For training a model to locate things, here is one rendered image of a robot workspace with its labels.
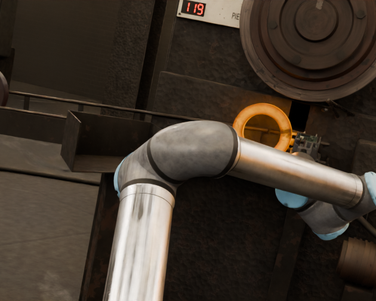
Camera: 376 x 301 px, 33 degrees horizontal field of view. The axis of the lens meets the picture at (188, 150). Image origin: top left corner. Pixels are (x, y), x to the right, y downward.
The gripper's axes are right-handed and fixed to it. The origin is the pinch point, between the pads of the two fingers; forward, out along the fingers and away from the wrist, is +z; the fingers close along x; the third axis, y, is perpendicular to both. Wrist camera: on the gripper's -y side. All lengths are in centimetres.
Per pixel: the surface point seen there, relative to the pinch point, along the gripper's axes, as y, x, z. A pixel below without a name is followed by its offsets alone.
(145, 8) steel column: -37, 148, 249
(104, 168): -4, 51, -39
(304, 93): 16.1, 4.6, -0.2
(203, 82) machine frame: 9.5, 38.0, 7.9
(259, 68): 20.5, 19.3, 1.2
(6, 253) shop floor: -79, 110, 2
